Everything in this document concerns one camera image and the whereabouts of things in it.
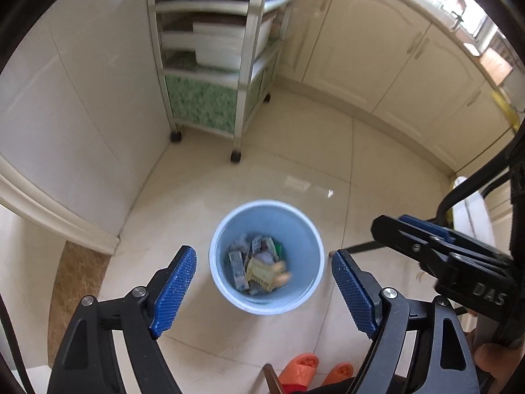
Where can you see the white rolling storage cart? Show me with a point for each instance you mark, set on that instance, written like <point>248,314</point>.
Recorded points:
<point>205,98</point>

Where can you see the orange slipper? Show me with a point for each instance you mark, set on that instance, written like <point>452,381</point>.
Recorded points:
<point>299,371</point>
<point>338,373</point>

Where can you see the brown wooden stick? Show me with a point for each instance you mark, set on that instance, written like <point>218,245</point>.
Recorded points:
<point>272,379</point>

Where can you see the white red printed packet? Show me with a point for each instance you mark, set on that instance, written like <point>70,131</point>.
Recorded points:
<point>262,245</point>

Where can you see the white barcode wrapper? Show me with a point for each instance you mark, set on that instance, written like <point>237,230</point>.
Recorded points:
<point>237,269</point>

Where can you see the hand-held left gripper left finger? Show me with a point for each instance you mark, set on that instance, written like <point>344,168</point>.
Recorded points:
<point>174,291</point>

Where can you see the blue plastic trash bin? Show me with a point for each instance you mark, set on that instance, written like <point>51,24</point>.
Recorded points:
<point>266,221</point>

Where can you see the wooden cutting board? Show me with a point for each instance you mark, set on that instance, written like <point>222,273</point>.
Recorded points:
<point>496,65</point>

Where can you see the brown food lump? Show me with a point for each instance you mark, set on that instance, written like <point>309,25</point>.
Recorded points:
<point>283,275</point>

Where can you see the kitchen window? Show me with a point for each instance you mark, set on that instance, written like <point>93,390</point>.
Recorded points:
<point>475,4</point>

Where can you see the yellow stick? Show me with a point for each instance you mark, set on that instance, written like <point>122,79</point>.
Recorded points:
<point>504,108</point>

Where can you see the person's right hand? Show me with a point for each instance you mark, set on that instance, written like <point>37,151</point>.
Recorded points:
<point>500,359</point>

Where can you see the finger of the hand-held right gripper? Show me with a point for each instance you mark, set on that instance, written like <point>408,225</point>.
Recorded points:
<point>434,230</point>
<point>402,234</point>

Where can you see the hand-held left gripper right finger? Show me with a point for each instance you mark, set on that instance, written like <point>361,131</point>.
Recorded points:
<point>354,299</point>

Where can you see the yellow packet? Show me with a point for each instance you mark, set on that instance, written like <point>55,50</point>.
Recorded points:
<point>260,273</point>

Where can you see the dark green wrapper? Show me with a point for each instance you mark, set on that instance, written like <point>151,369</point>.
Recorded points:
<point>279,249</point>

